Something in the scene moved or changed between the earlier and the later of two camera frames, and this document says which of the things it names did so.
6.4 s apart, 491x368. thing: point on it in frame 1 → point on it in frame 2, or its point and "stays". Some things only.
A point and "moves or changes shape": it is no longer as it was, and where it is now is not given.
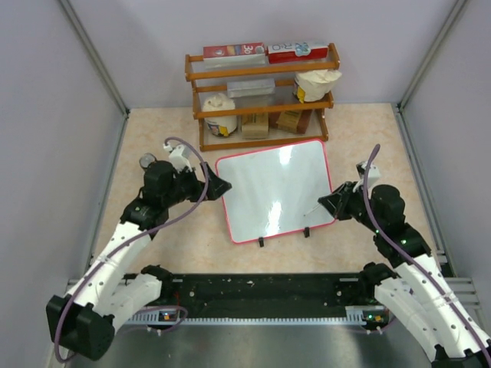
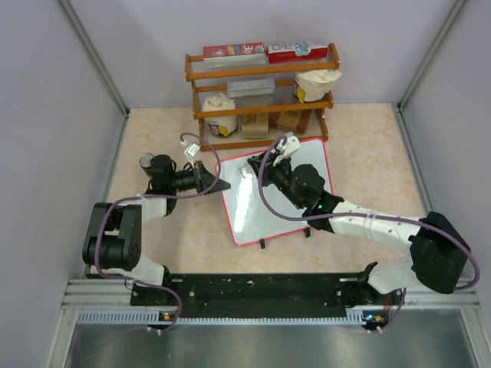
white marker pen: (311, 210) moves or changes shape
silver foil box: (251, 88) stays
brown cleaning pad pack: (288, 120) stays
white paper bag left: (222, 126) stays
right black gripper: (335, 202) → (268, 169)
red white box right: (296, 51) stays
